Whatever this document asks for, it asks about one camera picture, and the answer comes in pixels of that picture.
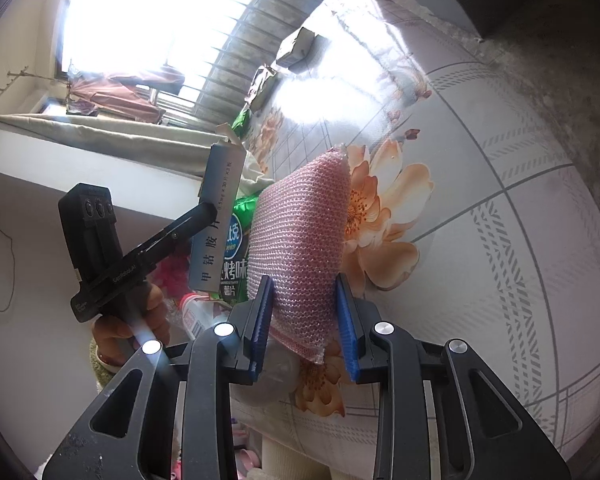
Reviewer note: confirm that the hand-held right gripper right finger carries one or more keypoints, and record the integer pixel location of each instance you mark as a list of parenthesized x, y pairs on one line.
[(347, 335)]

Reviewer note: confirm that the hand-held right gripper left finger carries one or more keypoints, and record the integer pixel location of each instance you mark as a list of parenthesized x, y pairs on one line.
[(260, 325)]

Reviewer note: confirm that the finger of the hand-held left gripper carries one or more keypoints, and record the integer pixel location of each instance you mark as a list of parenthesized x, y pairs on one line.
[(190, 220)]

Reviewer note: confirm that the grey box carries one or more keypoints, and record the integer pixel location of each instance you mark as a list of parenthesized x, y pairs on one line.
[(215, 260)]

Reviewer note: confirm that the pink mesh sponge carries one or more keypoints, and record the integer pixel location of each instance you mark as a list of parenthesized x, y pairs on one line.
[(300, 240)]

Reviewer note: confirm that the person's left hand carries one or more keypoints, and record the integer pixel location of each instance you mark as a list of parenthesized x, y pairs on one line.
[(152, 310)]

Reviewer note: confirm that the pink bag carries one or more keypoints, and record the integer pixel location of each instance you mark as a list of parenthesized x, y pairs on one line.
[(177, 275)]

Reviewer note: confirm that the green snack packet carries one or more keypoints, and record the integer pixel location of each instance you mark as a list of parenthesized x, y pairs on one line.
[(235, 255)]

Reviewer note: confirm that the white bottle strawberry label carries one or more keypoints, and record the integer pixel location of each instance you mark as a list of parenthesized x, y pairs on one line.
[(200, 317)]

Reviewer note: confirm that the beige curtain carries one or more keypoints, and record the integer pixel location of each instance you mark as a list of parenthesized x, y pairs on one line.
[(105, 135)]

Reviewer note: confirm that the small green packet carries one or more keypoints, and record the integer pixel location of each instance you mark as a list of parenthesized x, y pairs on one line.
[(240, 125)]

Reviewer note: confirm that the pink hanging clothes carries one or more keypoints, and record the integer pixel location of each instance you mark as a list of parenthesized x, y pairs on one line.
[(130, 95)]

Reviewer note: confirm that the small brown packet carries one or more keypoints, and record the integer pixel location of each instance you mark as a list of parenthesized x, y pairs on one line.
[(265, 87)]

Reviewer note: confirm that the metal window grille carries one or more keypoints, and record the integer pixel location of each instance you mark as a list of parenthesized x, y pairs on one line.
[(240, 55)]

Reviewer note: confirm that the floral plastic tablecloth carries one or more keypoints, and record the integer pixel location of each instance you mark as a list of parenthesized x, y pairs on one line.
[(480, 210)]

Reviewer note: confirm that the small cardboard box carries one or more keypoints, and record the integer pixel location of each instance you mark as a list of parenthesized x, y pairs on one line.
[(297, 47)]

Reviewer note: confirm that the wall hook rack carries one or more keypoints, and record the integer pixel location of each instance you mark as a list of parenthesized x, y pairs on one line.
[(10, 82)]

